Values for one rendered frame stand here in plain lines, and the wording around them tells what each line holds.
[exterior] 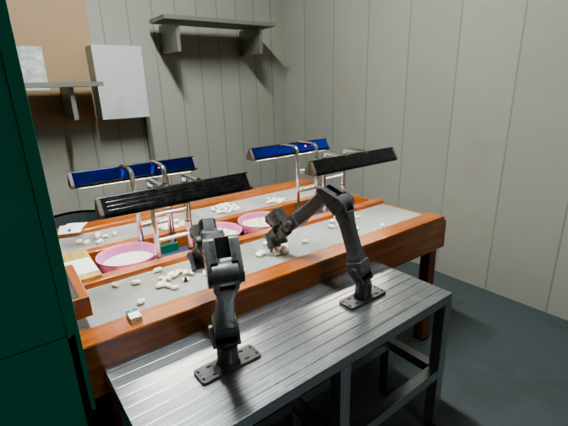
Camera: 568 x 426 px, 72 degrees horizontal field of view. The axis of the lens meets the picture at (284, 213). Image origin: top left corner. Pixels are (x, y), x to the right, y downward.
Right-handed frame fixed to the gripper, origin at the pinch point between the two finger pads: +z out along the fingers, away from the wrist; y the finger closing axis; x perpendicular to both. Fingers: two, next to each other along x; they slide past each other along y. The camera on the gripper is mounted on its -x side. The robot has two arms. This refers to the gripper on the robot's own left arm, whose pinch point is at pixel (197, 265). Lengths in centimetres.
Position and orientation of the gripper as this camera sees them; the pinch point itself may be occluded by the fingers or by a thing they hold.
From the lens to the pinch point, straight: 146.5
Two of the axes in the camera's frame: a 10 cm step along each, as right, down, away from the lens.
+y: -8.0, 2.1, -5.6
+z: -4.3, 4.4, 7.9
